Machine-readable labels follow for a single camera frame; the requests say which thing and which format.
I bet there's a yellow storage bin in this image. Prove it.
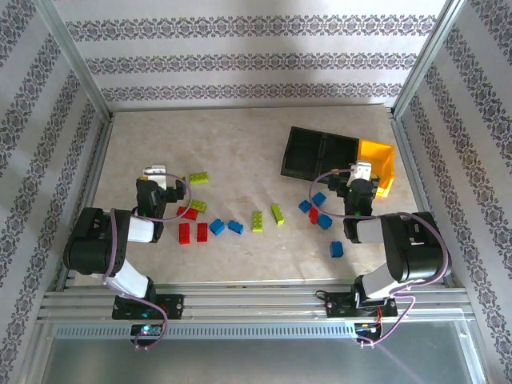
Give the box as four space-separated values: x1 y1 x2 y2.
351 138 397 200

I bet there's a black storage bin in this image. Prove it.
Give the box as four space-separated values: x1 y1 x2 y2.
318 134 360 183
279 126 326 180

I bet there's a left controller circuit board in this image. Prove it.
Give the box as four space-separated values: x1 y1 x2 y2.
130 323 164 337

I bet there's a grey metal panel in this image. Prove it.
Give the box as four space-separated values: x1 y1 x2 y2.
23 319 487 384

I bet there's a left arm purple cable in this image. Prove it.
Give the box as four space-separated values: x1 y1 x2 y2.
102 174 195 351

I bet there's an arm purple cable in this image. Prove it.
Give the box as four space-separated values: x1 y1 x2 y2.
308 167 453 349
102 174 195 351

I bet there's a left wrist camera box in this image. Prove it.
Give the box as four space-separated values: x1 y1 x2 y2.
140 162 170 189

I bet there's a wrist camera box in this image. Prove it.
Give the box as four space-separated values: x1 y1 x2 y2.
346 160 373 187
140 162 170 189

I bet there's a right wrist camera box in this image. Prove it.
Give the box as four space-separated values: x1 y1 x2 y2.
346 160 373 187

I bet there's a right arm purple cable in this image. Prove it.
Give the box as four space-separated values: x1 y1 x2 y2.
308 167 453 349

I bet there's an aluminium side rail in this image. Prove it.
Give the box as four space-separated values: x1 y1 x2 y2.
55 114 117 291
390 114 467 291

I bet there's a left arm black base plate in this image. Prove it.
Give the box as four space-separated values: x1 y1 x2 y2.
111 294 186 321

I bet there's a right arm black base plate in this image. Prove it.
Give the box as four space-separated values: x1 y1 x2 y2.
326 290 398 320

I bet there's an aluminium mounting rail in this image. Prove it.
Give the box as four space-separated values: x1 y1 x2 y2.
38 279 475 323

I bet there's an aluminium frame post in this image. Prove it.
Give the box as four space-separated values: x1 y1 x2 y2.
390 0 473 119
34 0 115 121

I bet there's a slotted grey cable duct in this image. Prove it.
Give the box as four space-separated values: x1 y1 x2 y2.
51 322 358 340

